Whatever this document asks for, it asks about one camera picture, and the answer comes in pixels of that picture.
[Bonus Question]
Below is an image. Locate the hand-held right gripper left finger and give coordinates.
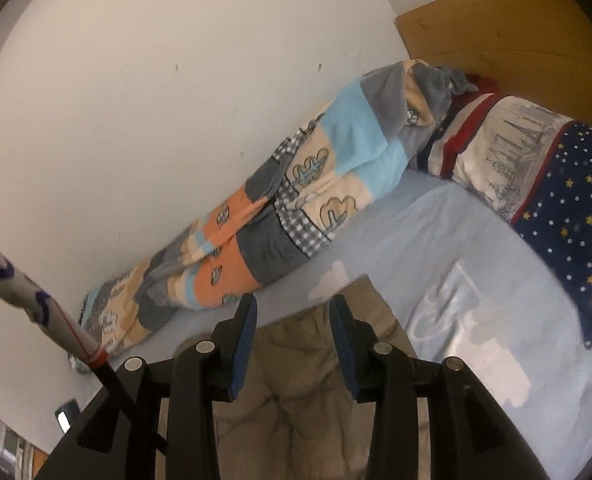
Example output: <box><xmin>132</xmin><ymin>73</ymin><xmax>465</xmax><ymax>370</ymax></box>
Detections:
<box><xmin>38</xmin><ymin>292</ymin><xmax>258</xmax><ymax>480</ymax></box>

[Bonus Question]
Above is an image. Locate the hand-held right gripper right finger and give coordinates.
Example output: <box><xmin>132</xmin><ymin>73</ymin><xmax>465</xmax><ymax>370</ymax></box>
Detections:
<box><xmin>328</xmin><ymin>294</ymin><xmax>552</xmax><ymax>480</ymax></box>

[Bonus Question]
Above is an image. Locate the brown hooded jacket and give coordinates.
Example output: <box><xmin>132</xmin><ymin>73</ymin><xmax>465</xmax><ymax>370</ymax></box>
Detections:
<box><xmin>211</xmin><ymin>275</ymin><xmax>431</xmax><ymax>480</ymax></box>

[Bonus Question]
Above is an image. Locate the light blue cloud-print bed sheet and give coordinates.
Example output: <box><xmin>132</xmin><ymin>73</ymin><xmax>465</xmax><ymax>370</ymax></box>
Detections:
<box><xmin>76</xmin><ymin>167</ymin><xmax>592</xmax><ymax>480</ymax></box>

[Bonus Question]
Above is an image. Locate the small dark device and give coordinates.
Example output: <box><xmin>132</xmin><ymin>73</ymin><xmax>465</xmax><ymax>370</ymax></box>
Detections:
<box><xmin>54</xmin><ymin>397</ymin><xmax>81</xmax><ymax>433</ymax></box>

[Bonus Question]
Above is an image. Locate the patchwork blanket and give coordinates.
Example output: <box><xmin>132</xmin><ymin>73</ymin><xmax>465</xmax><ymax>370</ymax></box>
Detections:
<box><xmin>78</xmin><ymin>59</ymin><xmax>479</xmax><ymax>358</ymax></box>

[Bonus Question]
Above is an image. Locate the striped tower-print pillow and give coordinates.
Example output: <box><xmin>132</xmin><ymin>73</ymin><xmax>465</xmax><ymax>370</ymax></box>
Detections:
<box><xmin>408</xmin><ymin>91</ymin><xmax>574</xmax><ymax>226</ymax></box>

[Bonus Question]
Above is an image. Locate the navy star-print blanket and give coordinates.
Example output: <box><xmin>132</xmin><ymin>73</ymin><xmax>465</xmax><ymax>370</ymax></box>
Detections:
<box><xmin>513</xmin><ymin>122</ymin><xmax>592</xmax><ymax>351</ymax></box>

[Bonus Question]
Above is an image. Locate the red cloth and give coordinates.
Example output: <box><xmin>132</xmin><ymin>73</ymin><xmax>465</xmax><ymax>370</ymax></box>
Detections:
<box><xmin>463</xmin><ymin>74</ymin><xmax>501</xmax><ymax>97</ymax></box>

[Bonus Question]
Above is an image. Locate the wooden headboard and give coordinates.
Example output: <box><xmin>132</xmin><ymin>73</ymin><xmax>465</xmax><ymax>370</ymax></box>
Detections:
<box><xmin>395</xmin><ymin>0</ymin><xmax>592</xmax><ymax>136</ymax></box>

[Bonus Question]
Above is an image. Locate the white-wrapped black cable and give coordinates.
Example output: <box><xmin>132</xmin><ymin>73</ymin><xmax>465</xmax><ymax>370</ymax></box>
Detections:
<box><xmin>0</xmin><ymin>232</ymin><xmax>169</xmax><ymax>453</ymax></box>

